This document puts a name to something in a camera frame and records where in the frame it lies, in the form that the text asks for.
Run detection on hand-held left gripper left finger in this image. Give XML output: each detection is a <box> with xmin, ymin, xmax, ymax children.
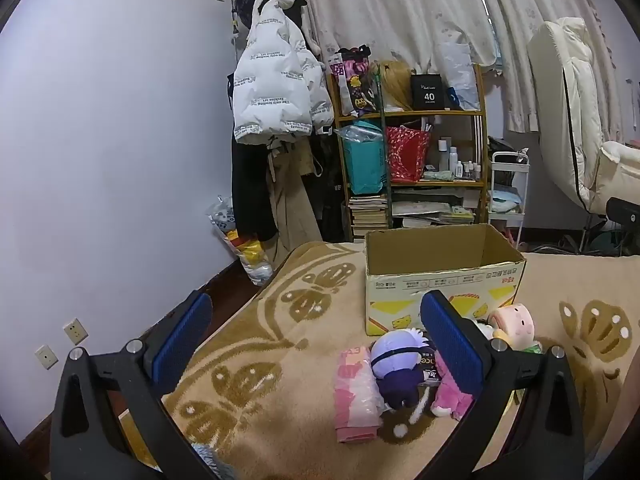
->
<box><xmin>49</xmin><ymin>290</ymin><xmax>236</xmax><ymax>480</ymax></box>

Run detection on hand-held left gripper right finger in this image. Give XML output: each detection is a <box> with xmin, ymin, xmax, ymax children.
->
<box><xmin>415</xmin><ymin>289</ymin><xmax>586</xmax><ymax>480</ymax></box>

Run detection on pink plush bear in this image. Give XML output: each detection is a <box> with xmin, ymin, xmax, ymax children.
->
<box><xmin>431</xmin><ymin>375</ymin><xmax>474</xmax><ymax>421</ymax></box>

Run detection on purple plush doll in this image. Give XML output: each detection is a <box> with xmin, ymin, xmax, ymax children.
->
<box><xmin>370</xmin><ymin>328</ymin><xmax>441</xmax><ymax>413</ymax></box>

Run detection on printed cardboard box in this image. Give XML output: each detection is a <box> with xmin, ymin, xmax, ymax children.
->
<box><xmin>364</xmin><ymin>223</ymin><xmax>527</xmax><ymax>337</ymax></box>

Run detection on pink plastic packet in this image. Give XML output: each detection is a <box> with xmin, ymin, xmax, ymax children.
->
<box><xmin>334</xmin><ymin>347</ymin><xmax>386</xmax><ymax>443</ymax></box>

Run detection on round pink plush toy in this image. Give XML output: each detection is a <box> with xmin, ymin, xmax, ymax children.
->
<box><xmin>487</xmin><ymin>303</ymin><xmax>536</xmax><ymax>349</ymax></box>

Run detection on grey fluffy cloth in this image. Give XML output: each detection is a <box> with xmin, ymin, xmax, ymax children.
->
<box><xmin>192</xmin><ymin>442</ymin><xmax>236</xmax><ymax>480</ymax></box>

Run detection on beige butterfly blanket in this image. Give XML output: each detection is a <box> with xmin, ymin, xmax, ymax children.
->
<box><xmin>120</xmin><ymin>240</ymin><xmax>640</xmax><ymax>480</ymax></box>

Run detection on pile of papers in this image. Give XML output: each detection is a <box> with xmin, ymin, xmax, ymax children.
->
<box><xmin>392</xmin><ymin>190</ymin><xmax>476</xmax><ymax>228</ymax></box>

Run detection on stack of books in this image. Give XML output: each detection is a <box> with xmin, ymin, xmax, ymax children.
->
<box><xmin>348</xmin><ymin>194</ymin><xmax>390</xmax><ymax>240</ymax></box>

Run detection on white trolley cart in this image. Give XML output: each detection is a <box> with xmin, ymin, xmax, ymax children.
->
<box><xmin>487</xmin><ymin>150</ymin><xmax>530</xmax><ymax>251</ymax></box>

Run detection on black hanging garment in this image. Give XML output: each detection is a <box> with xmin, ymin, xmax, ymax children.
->
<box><xmin>231</xmin><ymin>135</ymin><xmax>279</xmax><ymax>242</ymax></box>

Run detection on row of white bottles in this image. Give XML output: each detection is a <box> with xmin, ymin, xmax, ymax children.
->
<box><xmin>437</xmin><ymin>139</ymin><xmax>483</xmax><ymax>181</ymax></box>

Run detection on beige hanging coat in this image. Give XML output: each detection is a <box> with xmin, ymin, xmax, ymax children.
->
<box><xmin>265</xmin><ymin>136</ymin><xmax>326</xmax><ymax>256</ymax></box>

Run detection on red patterned bag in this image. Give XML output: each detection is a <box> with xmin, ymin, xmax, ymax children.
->
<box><xmin>386</xmin><ymin>126</ymin><xmax>432</xmax><ymax>184</ymax></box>

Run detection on teal bag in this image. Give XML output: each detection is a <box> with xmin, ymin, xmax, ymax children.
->
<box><xmin>342</xmin><ymin>120</ymin><xmax>389</xmax><ymax>196</ymax></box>

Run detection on wooden shelf rack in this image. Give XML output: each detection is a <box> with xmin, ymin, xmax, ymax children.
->
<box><xmin>327</xmin><ymin>62</ymin><xmax>491</xmax><ymax>242</ymax></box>

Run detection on small black carton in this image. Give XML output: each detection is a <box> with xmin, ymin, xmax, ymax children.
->
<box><xmin>411</xmin><ymin>74</ymin><xmax>446</xmax><ymax>111</ymax></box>

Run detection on white padded armchair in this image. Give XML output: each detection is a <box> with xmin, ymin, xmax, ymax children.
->
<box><xmin>527</xmin><ymin>17</ymin><xmax>640</xmax><ymax>221</ymax></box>

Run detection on blonde wig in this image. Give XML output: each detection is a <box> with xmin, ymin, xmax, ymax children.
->
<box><xmin>370</xmin><ymin>60</ymin><xmax>415</xmax><ymax>112</ymax></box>

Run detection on white plastic bag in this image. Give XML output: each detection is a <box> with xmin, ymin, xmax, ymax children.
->
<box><xmin>440</xmin><ymin>42</ymin><xmax>482</xmax><ymax>111</ymax></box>

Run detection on white puffer jacket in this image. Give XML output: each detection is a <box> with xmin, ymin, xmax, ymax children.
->
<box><xmin>232</xmin><ymin>0</ymin><xmax>335</xmax><ymax>146</ymax></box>

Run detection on colourful printed bag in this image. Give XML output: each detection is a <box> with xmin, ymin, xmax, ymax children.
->
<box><xmin>330</xmin><ymin>47</ymin><xmax>381</xmax><ymax>113</ymax></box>

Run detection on floral curtains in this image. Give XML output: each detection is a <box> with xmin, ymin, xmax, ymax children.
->
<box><xmin>280</xmin><ymin>0</ymin><xmax>621</xmax><ymax>133</ymax></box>

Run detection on dark knit hat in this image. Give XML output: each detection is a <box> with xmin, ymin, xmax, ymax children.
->
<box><xmin>235</xmin><ymin>0</ymin><xmax>284</xmax><ymax>28</ymax></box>

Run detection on wall socket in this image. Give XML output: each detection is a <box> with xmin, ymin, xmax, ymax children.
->
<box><xmin>35</xmin><ymin>345</ymin><xmax>60</xmax><ymax>371</ymax></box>
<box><xmin>63</xmin><ymin>317</ymin><xmax>89</xmax><ymax>346</ymax></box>

